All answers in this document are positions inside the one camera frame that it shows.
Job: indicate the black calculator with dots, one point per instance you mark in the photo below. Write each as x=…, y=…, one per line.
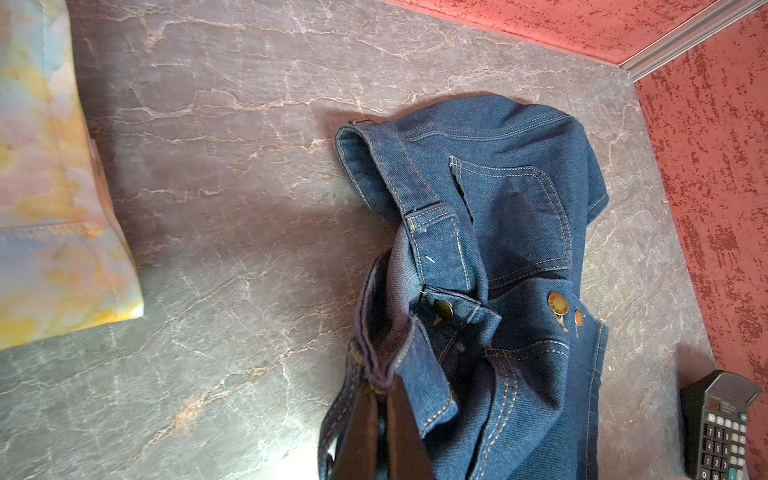
x=715, y=421

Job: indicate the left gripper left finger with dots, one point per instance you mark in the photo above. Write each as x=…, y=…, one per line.
x=357, y=458

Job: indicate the blue denim skirt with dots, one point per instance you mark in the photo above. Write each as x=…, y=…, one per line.
x=477, y=304

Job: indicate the right aluminium corner post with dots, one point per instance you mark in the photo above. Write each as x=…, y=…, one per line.
x=694, y=31

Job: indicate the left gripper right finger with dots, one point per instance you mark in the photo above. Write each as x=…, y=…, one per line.
x=407, y=456

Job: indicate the pastel floral skirt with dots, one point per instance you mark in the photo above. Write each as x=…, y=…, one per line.
x=65, y=263

